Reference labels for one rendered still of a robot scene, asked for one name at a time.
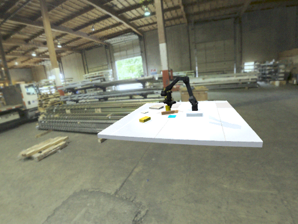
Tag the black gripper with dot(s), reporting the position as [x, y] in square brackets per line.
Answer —
[170, 103]

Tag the yellow block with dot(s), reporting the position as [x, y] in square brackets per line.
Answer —
[144, 119]

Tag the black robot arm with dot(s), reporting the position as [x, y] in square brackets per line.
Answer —
[191, 99]

